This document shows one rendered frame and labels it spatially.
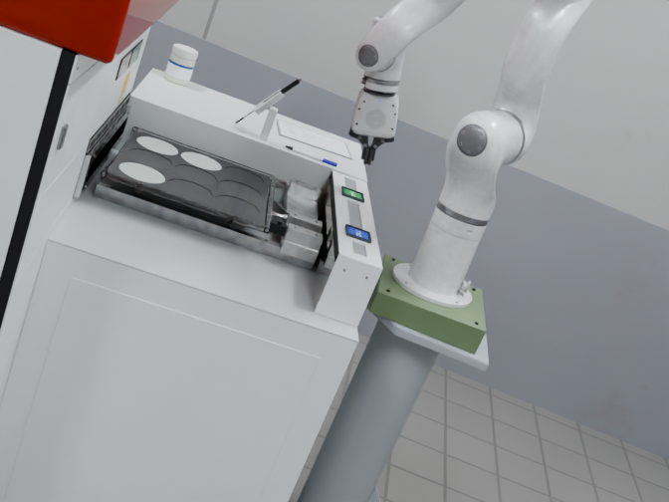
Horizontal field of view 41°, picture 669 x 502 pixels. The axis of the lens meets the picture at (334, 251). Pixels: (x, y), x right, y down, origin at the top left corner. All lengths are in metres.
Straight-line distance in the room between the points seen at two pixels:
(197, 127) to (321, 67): 1.32
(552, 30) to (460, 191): 0.37
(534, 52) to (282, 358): 0.79
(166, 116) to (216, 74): 1.33
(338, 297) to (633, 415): 2.39
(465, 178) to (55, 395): 0.95
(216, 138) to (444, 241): 0.66
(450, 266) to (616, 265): 1.82
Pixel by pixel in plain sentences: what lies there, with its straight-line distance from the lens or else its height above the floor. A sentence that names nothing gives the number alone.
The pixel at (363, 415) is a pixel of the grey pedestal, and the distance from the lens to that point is 2.13.
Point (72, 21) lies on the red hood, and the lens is 1.44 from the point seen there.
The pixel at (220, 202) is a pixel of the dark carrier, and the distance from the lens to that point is 1.98.
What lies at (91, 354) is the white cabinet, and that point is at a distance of 1.85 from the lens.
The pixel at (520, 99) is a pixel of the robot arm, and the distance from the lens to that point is 1.96.
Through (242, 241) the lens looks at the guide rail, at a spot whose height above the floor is 0.83.
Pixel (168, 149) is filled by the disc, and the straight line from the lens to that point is 2.19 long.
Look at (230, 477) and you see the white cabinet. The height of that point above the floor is 0.43.
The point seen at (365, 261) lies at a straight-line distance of 1.79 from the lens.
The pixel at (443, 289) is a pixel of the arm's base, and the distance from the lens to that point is 2.00.
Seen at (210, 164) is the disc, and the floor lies 0.90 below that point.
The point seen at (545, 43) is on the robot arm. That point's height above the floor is 1.46.
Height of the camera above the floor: 1.57
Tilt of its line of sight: 20 degrees down
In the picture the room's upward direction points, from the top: 22 degrees clockwise
